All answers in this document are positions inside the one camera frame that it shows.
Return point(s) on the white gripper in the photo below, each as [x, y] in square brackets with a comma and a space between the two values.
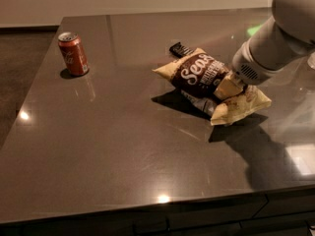
[246, 66]

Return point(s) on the brown and cream chip bag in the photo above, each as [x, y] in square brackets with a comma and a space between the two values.
[198, 75]

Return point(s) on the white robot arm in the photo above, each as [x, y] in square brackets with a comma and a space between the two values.
[287, 35]

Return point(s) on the black rxbar chocolate bar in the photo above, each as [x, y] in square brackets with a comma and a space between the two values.
[178, 50]

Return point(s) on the red soda can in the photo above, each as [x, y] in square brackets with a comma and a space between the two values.
[73, 53]

